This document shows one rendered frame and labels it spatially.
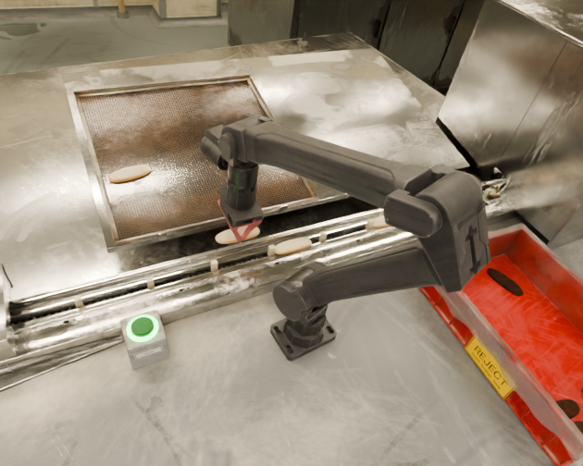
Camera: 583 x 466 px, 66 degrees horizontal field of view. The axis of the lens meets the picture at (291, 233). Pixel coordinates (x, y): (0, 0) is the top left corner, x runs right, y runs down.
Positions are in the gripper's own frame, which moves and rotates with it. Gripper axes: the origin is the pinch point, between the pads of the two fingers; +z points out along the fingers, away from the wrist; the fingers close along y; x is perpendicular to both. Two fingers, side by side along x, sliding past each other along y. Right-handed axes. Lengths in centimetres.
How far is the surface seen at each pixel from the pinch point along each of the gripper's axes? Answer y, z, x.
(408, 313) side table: 26.1, 11.0, 32.3
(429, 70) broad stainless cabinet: -163, 67, 212
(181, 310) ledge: 10.1, 8.1, -15.2
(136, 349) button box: 17.6, 4.7, -25.4
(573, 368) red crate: 51, 10, 59
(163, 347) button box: 17.6, 6.7, -20.8
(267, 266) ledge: 5.7, 7.6, 5.6
